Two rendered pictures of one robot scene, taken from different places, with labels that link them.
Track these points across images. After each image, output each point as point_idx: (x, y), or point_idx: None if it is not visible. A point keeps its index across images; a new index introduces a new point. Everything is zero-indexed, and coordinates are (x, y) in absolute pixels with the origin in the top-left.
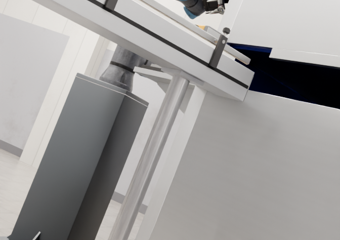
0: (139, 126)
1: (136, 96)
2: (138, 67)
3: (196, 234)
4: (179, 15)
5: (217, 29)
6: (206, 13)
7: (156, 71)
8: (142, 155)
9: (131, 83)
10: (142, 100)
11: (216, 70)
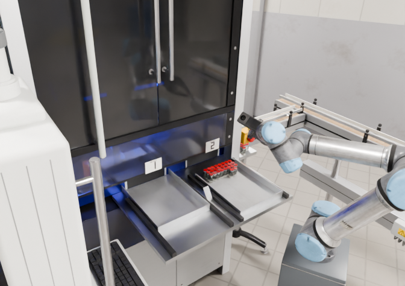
0: (278, 278)
1: (289, 238)
2: (288, 193)
3: None
4: (255, 117)
5: (241, 129)
6: (264, 145)
7: (270, 181)
8: None
9: None
10: (285, 247)
11: None
